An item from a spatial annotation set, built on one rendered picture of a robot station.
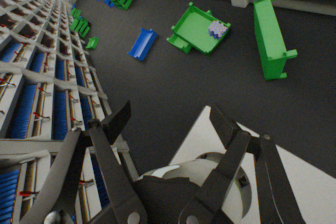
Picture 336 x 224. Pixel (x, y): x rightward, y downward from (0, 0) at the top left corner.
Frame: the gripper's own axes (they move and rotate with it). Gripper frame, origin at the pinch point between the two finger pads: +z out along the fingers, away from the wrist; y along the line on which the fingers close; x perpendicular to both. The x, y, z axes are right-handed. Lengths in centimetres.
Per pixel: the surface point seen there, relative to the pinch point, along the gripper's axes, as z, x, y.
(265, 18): 40, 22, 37
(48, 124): 41, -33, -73
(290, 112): 30, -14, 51
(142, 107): 76, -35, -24
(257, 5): 45, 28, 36
